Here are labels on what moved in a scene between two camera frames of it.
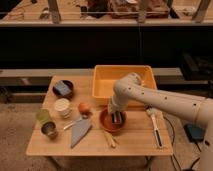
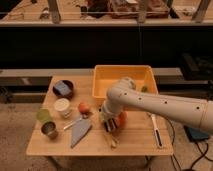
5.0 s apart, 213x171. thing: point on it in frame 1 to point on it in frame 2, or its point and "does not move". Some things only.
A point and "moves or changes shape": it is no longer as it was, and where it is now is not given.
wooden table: (72, 122) does not move
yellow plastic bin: (105, 78) does not move
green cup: (43, 116) does not move
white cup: (62, 106) does not move
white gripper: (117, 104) to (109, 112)
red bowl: (106, 121) moves or changes shape
